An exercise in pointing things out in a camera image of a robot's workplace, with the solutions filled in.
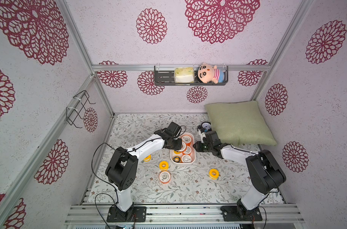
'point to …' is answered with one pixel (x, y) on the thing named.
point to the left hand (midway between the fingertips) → (179, 146)
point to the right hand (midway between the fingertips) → (193, 143)
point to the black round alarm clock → (206, 125)
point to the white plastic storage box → (192, 154)
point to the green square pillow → (240, 123)
